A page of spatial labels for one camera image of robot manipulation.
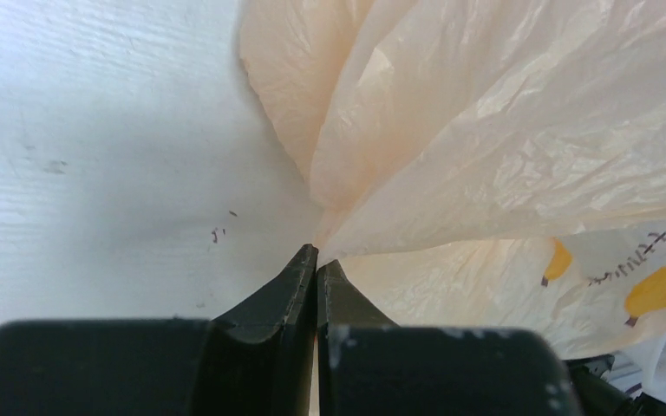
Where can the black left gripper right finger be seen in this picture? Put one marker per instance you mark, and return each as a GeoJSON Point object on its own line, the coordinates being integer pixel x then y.
{"type": "Point", "coordinates": [370, 365]}

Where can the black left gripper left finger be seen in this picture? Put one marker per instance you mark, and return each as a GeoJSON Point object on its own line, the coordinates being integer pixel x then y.
{"type": "Point", "coordinates": [255, 359]}

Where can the orange translucent plastic bag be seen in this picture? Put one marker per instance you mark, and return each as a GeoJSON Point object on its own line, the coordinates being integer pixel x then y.
{"type": "Point", "coordinates": [480, 163]}

